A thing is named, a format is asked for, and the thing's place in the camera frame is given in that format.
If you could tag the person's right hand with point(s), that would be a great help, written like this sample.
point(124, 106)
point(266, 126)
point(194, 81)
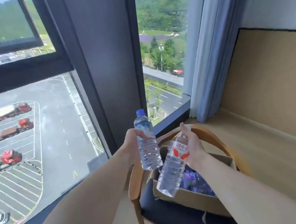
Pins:
point(196, 151)

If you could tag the person's left hand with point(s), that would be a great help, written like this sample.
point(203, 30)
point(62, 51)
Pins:
point(131, 146)

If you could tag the person's right thumb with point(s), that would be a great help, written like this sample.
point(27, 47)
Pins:
point(186, 133)

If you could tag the person's left thumb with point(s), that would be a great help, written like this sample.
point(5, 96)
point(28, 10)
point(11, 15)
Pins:
point(143, 135)

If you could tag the blue-capped clear water bottle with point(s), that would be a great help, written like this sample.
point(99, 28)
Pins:
point(149, 152)

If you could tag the red-labelled clear water bottle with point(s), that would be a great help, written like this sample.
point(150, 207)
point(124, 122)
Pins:
point(173, 170)

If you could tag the person's right forearm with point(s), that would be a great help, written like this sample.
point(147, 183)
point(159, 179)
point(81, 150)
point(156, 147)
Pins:
point(245, 197)

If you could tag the person's left forearm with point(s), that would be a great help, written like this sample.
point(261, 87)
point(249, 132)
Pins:
point(88, 199)

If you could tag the wooden armchair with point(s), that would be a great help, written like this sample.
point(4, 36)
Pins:
point(136, 179)

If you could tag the purple packets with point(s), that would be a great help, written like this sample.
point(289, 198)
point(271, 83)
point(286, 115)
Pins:
point(199, 183)

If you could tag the small red truck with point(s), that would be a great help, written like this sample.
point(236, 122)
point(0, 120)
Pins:
point(178, 72)

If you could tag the brown cardboard box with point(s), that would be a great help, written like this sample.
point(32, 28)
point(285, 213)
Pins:
point(190, 203)

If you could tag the street lamp pole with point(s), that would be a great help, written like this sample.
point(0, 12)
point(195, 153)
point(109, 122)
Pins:
point(161, 57)

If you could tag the grey-blue curtain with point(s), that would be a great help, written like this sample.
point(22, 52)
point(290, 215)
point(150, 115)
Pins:
point(218, 51)

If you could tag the dark blue seat cushion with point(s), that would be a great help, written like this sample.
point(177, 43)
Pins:
point(174, 220)

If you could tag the red flatbed truck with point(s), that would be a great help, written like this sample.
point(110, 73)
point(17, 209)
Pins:
point(11, 130)

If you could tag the red truck cab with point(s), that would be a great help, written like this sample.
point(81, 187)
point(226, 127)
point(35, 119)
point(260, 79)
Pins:
point(10, 157)

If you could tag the red truck with white tank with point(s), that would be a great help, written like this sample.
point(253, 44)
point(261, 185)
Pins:
point(4, 112)

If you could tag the open window sash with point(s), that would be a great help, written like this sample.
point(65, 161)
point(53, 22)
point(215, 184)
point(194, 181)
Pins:
point(8, 47)

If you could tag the dark window frame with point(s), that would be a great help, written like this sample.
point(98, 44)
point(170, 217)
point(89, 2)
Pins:
point(106, 54)

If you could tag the beige padded wall panel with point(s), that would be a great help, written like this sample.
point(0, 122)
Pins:
point(268, 86)

